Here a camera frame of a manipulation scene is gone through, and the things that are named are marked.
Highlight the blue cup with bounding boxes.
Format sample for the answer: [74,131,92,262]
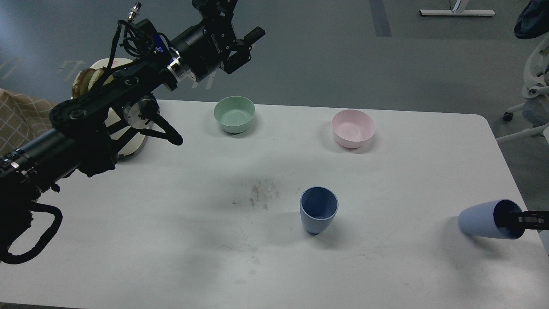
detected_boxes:
[299,186,339,235]
[458,199,525,240]

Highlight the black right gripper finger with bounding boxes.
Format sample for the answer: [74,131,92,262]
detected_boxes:
[495,210,549,230]

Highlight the dark blue cloth item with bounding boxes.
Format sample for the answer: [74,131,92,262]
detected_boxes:
[513,0,549,39]

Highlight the cream white toaster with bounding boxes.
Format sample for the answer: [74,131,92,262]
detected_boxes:
[90,58,154,161]

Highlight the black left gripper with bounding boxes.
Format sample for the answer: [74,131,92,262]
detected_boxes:
[170,0,266,82]

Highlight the white desk foot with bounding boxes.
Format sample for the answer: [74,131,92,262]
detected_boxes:
[419,0,496,17]

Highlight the pink bowl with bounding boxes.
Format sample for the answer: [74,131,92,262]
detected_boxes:
[331,109,376,149]

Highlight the beige checkered cloth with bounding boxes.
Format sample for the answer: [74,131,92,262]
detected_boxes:
[0,89,57,155]

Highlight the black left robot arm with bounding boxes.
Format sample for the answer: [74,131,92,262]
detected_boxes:
[1,0,266,264]

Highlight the green bowl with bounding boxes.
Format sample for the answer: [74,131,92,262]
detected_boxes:
[214,96,256,134]

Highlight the toast slice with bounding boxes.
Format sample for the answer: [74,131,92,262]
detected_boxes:
[71,68,95,99]
[88,68,114,91]

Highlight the right toast slice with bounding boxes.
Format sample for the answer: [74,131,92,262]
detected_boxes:
[88,68,114,91]

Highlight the left toast slice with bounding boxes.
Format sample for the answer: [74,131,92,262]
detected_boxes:
[71,68,95,99]

